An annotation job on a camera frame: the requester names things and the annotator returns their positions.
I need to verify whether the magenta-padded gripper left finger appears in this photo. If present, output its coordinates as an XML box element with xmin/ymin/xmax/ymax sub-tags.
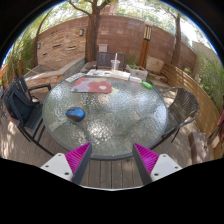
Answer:
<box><xmin>40</xmin><ymin>142</ymin><xmax>93</xmax><ymax>186</ymax></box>

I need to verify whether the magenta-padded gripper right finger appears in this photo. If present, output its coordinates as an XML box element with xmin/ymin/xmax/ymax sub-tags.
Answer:
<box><xmin>132</xmin><ymin>142</ymin><xmax>183</xmax><ymax>186</ymax></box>

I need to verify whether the blue computer mouse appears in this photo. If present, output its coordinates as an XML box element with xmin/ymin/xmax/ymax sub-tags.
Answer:
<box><xmin>65</xmin><ymin>106</ymin><xmax>86</xmax><ymax>123</ymax></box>

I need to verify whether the floral mouse pad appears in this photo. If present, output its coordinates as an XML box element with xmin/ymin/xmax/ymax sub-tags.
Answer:
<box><xmin>70</xmin><ymin>77</ymin><xmax>114</xmax><ymax>94</ymax></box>

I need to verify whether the dark wicker chair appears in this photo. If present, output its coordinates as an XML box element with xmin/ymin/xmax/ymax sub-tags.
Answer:
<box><xmin>151</xmin><ymin>87</ymin><xmax>200</xmax><ymax>149</ymax></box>

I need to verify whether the green marker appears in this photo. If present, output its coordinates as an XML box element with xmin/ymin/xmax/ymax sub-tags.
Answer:
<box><xmin>140</xmin><ymin>80</ymin><xmax>154</xmax><ymax>90</ymax></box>

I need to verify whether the black slatted chair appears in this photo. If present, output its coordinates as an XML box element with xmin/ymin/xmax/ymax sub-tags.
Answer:
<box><xmin>2</xmin><ymin>76</ymin><xmax>56</xmax><ymax>157</ymax></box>

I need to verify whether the white blue booklet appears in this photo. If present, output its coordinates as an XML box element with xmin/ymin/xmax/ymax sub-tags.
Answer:
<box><xmin>129</xmin><ymin>75</ymin><xmax>144</xmax><ymax>84</ymax></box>

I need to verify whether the wooden slat fence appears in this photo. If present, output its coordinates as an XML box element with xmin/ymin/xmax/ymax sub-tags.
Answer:
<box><xmin>161</xmin><ymin>63</ymin><xmax>223</xmax><ymax>141</ymax></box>

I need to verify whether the white licence plate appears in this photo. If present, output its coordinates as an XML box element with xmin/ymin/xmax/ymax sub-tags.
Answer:
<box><xmin>64</xmin><ymin>72</ymin><xmax>86</xmax><ymax>83</ymax></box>

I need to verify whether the grey planter box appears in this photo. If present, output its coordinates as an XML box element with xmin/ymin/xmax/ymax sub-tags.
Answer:
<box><xmin>125</xmin><ymin>63</ymin><xmax>149</xmax><ymax>82</ymax></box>

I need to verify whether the white book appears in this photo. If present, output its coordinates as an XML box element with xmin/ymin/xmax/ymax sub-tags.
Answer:
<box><xmin>109</xmin><ymin>70</ymin><xmax>132</xmax><ymax>82</ymax></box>

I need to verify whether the stone raised garden bed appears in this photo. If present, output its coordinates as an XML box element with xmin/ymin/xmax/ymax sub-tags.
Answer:
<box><xmin>24</xmin><ymin>57</ymin><xmax>87</xmax><ymax>89</ymax></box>

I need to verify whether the colourful sticker sheet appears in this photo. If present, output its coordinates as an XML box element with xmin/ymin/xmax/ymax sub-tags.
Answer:
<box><xmin>85</xmin><ymin>68</ymin><xmax>113</xmax><ymax>78</ymax></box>

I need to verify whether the low concrete platform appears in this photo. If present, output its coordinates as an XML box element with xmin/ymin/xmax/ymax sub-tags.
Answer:
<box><xmin>79</xmin><ymin>60</ymin><xmax>98</xmax><ymax>74</ymax></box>

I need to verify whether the beige stone slab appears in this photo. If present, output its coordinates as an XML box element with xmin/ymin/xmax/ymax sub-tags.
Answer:
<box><xmin>146</xmin><ymin>56</ymin><xmax>165</xmax><ymax>75</ymax></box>

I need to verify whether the clear plastic cup with straw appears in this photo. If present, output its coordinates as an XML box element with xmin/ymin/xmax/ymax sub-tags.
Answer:
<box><xmin>110</xmin><ymin>52</ymin><xmax>121</xmax><ymax>72</ymax></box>

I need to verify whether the dark wooden armchair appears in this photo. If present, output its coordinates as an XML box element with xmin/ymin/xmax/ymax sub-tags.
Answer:
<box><xmin>95</xmin><ymin>51</ymin><xmax>128</xmax><ymax>71</ymax></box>

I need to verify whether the thin tree trunk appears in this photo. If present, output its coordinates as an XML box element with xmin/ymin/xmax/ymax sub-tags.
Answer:
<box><xmin>166</xmin><ymin>9</ymin><xmax>183</xmax><ymax>68</ymax></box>

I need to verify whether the large tree trunk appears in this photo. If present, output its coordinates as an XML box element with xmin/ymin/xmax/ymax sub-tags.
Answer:
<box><xmin>68</xmin><ymin>0</ymin><xmax>111</xmax><ymax>63</ymax></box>

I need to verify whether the wooden garden lamp post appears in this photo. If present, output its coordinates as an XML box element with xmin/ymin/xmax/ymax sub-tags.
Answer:
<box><xmin>138</xmin><ymin>19</ymin><xmax>154</xmax><ymax>69</ymax></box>

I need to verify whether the beige wall utility box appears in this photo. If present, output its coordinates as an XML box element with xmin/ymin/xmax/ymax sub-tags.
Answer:
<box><xmin>98</xmin><ymin>43</ymin><xmax>109</xmax><ymax>53</ymax></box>

